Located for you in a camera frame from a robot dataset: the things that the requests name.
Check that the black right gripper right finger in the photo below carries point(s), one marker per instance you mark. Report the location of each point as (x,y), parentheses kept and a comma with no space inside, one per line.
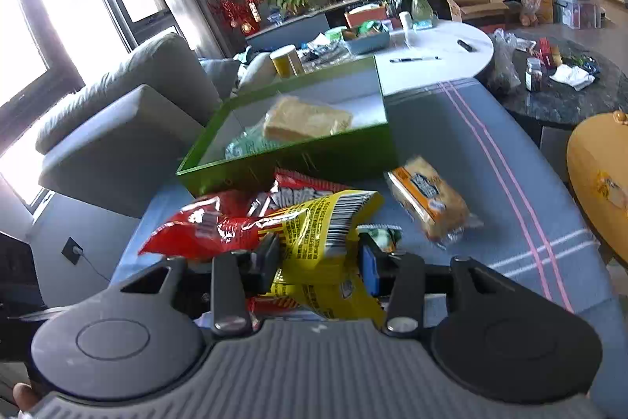
(400,277)

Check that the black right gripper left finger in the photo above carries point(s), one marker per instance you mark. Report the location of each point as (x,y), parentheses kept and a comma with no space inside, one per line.
(238,276)

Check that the red snack bag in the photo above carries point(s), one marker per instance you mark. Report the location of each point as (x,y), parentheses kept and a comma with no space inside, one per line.
(224,221)

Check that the orange bread packet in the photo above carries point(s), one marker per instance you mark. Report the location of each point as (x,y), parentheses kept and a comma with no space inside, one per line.
(437,209)

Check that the yellow snack bag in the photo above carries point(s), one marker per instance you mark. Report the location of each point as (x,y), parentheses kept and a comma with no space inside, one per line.
(319,247)

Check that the green snack packet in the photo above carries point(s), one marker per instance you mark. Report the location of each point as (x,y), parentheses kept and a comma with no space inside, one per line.
(251,141)

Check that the pale bread packet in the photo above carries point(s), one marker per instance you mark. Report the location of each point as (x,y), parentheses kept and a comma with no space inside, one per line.
(290,120)

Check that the blue striped tablecloth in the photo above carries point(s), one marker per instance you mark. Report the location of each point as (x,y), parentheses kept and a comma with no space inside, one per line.
(531,230)

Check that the green cardboard box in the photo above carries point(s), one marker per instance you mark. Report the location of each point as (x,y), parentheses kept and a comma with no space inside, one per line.
(364,150)

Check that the grey sofa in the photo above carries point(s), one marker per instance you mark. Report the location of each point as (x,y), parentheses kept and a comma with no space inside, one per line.
(114,143)

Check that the black pen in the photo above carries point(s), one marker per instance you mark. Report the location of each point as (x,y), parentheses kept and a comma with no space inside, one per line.
(401,60)

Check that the yellow canister white lid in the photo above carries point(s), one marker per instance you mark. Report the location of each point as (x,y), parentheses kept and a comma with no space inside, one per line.
(287,62)

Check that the white oval coffee table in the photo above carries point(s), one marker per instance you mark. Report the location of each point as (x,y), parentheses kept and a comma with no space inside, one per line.
(422,50)

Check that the yellow wooden stool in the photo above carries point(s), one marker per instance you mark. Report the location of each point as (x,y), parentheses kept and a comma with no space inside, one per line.
(596,159)

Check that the blue grey tray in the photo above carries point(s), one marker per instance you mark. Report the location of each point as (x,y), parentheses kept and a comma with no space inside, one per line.
(370,37)

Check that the black remote control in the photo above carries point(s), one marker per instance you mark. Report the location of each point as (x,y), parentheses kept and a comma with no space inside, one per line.
(466,46)

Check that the red decorative plant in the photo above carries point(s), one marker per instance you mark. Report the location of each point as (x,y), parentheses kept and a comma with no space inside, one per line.
(243,15)

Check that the open cardboard box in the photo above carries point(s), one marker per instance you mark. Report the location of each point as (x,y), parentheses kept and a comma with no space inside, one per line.
(464,10)

